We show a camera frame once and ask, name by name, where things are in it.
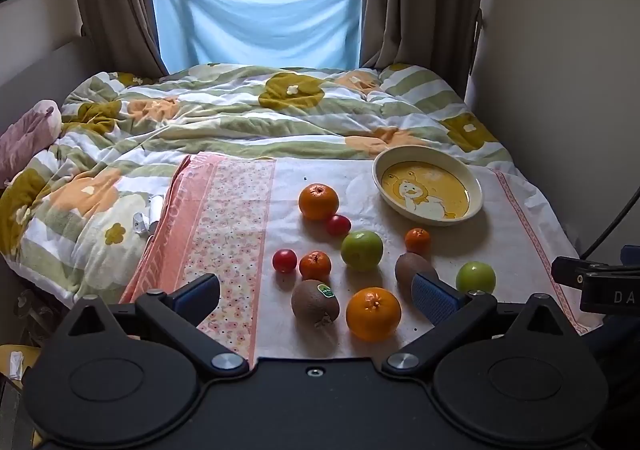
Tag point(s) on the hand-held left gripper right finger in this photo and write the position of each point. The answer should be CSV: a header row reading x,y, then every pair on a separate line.
x,y
432,297

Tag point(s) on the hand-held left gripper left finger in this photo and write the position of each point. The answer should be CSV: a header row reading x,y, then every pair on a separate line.
x,y
200,296

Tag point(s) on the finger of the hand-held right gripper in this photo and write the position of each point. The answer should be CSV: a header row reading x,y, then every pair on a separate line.
x,y
567,270

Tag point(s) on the plain brown kiwi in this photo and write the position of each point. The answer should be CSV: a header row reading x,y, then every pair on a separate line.
x,y
407,267

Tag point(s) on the green apple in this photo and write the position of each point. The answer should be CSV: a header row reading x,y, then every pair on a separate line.
x,y
475,277
362,250

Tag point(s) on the large orange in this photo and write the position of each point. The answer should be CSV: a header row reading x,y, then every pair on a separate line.
x,y
373,314
318,201

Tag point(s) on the cream bowl with yellow print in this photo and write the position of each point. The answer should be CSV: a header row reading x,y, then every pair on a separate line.
x,y
425,190

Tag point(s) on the brown kiwi with green sticker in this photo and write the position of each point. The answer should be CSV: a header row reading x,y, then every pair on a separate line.
x,y
312,302

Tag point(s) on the dark blue clothing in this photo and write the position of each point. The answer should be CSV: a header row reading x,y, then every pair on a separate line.
x,y
617,340

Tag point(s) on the small mandarin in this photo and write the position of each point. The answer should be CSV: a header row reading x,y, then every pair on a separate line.
x,y
315,266
417,240

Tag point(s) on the white and pink patterned cloth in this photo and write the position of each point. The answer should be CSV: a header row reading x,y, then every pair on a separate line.
x,y
230,230

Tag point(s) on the red cherry tomato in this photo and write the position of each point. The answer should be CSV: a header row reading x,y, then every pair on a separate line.
x,y
284,260
339,225

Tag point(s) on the small white packet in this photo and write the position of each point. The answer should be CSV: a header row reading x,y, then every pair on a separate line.
x,y
140,223

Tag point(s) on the small white tube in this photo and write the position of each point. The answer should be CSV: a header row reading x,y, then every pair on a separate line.
x,y
156,207

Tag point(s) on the wooden stool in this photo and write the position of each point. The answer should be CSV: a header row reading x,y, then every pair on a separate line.
x,y
32,355

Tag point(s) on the green striped floral duvet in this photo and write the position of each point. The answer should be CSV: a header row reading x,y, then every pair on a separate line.
x,y
225,115

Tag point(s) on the white paper scrap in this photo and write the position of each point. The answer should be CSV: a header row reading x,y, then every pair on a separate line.
x,y
16,364

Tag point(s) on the pink plush toy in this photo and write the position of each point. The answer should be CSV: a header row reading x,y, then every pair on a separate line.
x,y
27,133

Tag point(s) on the grey padded headboard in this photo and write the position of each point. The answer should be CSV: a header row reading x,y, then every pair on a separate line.
x,y
35,75

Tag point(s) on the light blue window cloth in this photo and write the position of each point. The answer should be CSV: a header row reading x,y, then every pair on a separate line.
x,y
255,15

